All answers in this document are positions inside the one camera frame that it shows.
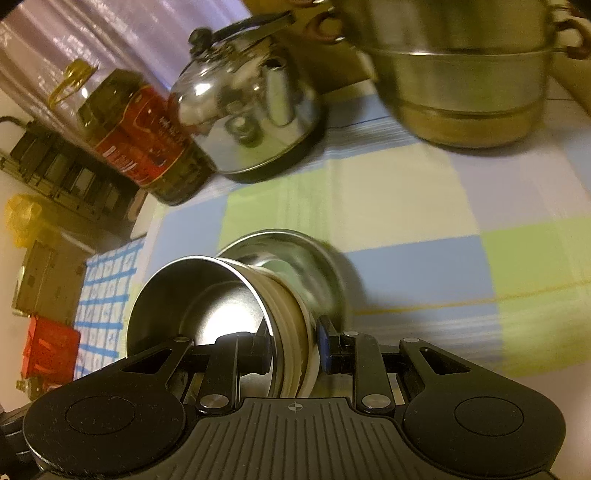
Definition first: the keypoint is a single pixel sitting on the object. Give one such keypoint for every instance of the cooking oil bottle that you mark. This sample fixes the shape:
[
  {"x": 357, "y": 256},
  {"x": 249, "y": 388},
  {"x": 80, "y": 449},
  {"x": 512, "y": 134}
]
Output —
[{"x": 138, "y": 138}]

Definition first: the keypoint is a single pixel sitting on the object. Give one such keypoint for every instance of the checkered pastel tablecloth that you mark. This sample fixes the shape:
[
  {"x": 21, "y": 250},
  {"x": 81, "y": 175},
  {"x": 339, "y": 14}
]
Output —
[{"x": 415, "y": 207}]

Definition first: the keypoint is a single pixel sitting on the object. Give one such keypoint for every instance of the sheer lilac curtain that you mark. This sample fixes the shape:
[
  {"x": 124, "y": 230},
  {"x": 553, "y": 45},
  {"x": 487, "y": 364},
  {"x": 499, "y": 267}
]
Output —
[{"x": 92, "y": 37}]

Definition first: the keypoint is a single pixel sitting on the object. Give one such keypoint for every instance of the stainless steel steamer pot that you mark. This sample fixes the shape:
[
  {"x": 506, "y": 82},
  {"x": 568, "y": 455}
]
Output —
[{"x": 461, "y": 83}]

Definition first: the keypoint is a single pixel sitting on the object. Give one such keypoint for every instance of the oval stainless steel plate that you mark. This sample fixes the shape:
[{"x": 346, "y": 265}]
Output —
[{"x": 318, "y": 277}]

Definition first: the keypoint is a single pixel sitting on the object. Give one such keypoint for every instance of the black folding rack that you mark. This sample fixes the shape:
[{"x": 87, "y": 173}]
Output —
[{"x": 60, "y": 170}]

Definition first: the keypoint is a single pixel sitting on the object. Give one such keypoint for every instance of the stainless steel bowl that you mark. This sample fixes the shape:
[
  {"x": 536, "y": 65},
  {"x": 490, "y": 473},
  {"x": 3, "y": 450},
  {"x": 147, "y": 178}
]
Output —
[{"x": 184, "y": 295}]

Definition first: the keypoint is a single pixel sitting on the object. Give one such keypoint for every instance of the yellow plastic bag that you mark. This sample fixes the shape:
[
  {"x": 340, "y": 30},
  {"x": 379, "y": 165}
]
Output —
[{"x": 23, "y": 221}]

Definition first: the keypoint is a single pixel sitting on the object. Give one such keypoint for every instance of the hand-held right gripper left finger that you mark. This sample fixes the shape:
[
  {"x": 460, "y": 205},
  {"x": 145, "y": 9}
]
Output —
[{"x": 256, "y": 353}]

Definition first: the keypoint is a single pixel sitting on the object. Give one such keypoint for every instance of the cardboard box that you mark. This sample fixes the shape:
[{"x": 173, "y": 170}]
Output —
[{"x": 46, "y": 277}]

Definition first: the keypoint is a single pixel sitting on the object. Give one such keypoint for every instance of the large white ceramic bowl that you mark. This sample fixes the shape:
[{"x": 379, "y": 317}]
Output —
[{"x": 312, "y": 350}]

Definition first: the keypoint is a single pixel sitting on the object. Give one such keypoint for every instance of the stainless steel kettle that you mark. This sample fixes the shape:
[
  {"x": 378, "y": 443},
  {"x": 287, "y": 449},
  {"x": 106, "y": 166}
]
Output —
[{"x": 240, "y": 106}]

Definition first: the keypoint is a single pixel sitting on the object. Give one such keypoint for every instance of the red plastic crate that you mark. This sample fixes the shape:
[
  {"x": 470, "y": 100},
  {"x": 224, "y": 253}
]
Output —
[{"x": 46, "y": 346}]

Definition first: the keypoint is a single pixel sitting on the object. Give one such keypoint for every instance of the blue grid white towel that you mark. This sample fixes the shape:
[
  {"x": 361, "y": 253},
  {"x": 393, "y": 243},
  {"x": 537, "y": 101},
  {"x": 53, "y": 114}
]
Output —
[{"x": 106, "y": 295}]

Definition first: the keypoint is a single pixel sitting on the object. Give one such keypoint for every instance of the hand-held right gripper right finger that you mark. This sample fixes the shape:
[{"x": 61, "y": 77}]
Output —
[{"x": 324, "y": 344}]

